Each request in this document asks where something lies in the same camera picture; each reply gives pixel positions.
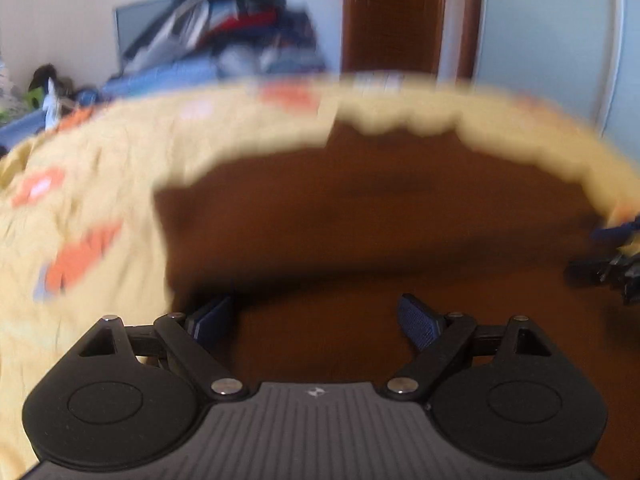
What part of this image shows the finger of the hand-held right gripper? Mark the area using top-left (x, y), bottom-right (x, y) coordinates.
top-left (565, 217), bottom-right (640, 307)

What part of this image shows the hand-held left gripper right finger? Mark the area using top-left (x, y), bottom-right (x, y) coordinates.
top-left (386, 293), bottom-right (557, 403)

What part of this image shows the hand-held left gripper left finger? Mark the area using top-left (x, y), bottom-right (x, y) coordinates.
top-left (79, 295), bottom-right (248, 401)

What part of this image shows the brown garment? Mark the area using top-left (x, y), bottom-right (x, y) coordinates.
top-left (152, 120), bottom-right (640, 386)

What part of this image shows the pile of clothes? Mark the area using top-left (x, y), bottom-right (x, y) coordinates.
top-left (122, 0), bottom-right (328, 81)

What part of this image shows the yellow carrot print blanket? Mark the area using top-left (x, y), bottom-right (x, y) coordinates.
top-left (0, 72), bottom-right (640, 476)

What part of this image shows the blue bed sheet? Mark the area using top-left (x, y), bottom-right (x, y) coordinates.
top-left (0, 55), bottom-right (228, 146)

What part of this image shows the dark plush toy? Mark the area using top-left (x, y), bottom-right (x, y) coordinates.
top-left (27, 64), bottom-right (60, 107)

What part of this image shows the wooden door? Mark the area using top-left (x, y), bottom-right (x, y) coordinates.
top-left (342, 0), bottom-right (485, 82)

